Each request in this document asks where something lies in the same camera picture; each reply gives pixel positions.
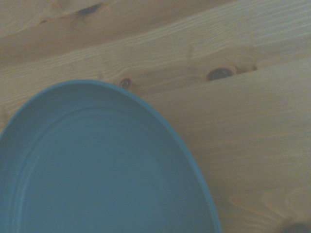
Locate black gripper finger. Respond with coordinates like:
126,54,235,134
282,221,311,233

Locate dark teal round plate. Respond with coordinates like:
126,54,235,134
0,79,223,233

